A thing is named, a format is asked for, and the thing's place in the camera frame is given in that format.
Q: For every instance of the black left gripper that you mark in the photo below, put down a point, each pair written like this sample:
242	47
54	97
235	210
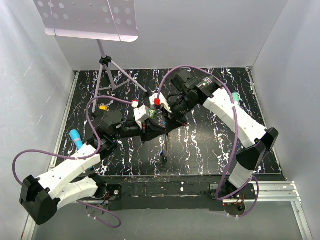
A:
154	130

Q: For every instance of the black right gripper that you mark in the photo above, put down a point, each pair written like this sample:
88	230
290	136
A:
172	121

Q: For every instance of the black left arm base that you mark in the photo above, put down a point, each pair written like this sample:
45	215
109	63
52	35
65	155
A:
112	192

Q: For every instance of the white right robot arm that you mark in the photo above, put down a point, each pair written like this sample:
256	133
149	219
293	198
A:
252	140

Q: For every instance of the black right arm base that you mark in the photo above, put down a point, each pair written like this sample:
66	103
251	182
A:
234	199

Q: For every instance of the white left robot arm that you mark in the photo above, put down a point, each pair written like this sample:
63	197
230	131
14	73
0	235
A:
44	195

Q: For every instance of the yellow key tag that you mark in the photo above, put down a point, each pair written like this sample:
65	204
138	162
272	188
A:
103	107

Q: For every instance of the mint green marker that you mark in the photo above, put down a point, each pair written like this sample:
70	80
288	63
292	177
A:
236	98

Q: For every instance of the cyan blue marker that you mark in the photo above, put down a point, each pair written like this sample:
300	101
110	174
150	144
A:
77	140

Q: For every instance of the white music stand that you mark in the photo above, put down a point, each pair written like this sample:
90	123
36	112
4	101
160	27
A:
99	20

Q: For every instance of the aluminium frame rail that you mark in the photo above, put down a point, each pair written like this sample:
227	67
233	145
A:
66	113

